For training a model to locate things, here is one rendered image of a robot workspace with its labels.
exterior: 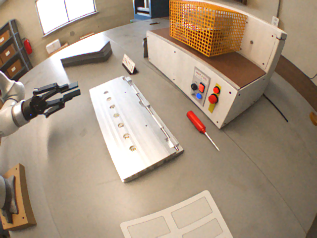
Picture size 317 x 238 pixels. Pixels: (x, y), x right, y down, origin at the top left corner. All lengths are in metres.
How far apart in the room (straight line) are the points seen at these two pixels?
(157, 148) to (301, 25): 1.90
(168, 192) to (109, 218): 0.19
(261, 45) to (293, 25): 1.39
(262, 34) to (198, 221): 0.63
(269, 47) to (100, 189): 0.74
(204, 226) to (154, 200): 0.16
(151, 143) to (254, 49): 0.51
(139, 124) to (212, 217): 0.37
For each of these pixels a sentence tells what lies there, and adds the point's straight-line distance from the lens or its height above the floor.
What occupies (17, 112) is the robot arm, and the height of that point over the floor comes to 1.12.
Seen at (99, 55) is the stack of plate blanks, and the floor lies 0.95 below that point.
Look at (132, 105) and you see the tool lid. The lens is 0.53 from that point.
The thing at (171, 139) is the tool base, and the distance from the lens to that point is 0.44.
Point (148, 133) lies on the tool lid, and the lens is 0.45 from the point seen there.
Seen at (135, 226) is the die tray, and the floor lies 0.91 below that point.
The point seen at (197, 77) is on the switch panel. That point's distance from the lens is 0.50.
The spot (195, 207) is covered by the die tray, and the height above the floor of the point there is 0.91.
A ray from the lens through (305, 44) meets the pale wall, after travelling 1.93.
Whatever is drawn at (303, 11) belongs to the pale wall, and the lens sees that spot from 1.95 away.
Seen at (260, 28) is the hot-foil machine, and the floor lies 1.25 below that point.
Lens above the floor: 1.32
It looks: 53 degrees down
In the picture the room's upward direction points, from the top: 3 degrees counter-clockwise
